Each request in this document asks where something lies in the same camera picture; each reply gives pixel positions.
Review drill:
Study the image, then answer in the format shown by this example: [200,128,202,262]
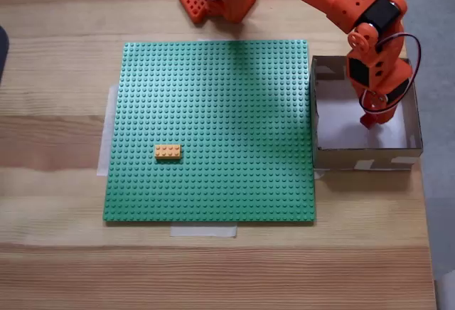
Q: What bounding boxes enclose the open cardboard box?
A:
[309,55,424,171]

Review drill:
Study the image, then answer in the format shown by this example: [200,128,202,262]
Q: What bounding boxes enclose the green lego baseplate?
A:
[102,39,317,225]

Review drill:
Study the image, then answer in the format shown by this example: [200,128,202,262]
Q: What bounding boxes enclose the yellow lego block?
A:
[154,144,184,162]

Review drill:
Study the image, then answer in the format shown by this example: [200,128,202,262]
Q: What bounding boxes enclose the black rounded object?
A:
[0,25,10,85]

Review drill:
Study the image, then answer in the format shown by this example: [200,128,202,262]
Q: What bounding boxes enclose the black red white servo cable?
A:
[358,32,422,115]

